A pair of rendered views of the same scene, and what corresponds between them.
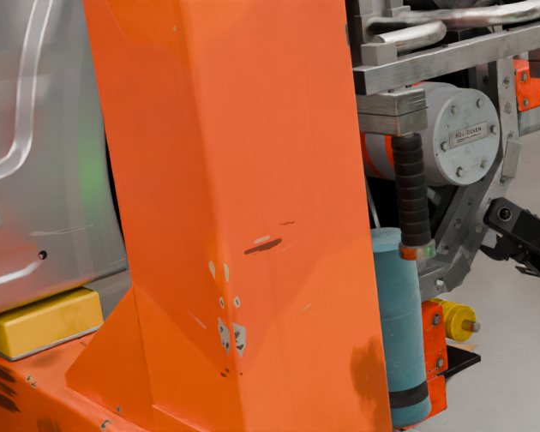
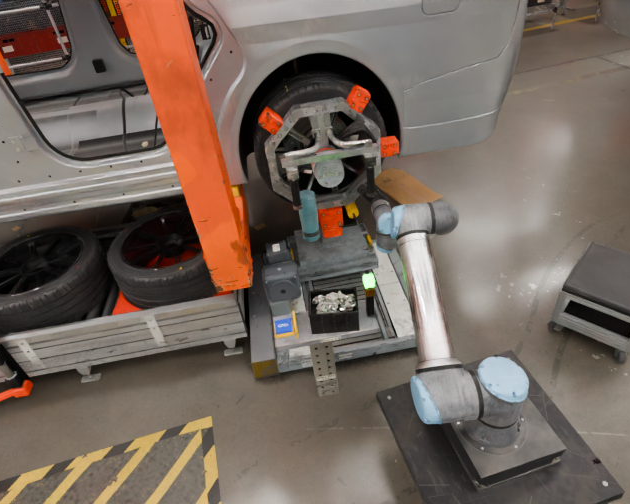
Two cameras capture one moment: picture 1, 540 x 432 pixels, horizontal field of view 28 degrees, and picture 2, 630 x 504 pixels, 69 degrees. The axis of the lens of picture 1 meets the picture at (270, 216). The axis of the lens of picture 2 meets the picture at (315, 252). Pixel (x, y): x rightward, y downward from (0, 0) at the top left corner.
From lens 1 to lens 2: 1.38 m
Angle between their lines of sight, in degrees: 37
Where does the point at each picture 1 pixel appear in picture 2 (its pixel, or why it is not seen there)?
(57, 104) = (224, 143)
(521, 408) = not seen: hidden behind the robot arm
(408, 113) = (291, 175)
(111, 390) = not seen: hidden behind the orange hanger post
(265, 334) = (205, 236)
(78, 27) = (229, 124)
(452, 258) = (348, 196)
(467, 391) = not seen: hidden behind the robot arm
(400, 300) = (305, 212)
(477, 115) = (334, 169)
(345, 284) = (227, 229)
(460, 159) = (326, 180)
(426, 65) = (304, 160)
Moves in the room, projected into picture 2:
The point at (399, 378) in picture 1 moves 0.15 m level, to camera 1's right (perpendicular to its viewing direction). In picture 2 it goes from (306, 230) to (333, 236)
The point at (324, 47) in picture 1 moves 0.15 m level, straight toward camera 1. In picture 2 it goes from (216, 185) to (188, 206)
